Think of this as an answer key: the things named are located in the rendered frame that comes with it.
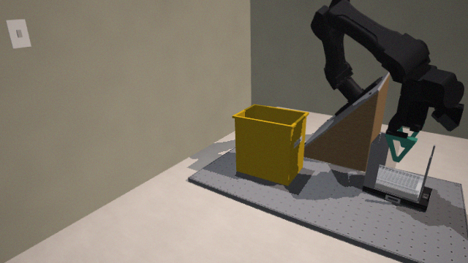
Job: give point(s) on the yellow open bin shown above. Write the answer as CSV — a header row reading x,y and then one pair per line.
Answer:
x,y
267,146

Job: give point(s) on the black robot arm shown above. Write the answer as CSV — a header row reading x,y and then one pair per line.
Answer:
x,y
399,54

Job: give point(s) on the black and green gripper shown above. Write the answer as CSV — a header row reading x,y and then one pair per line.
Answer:
x,y
395,130

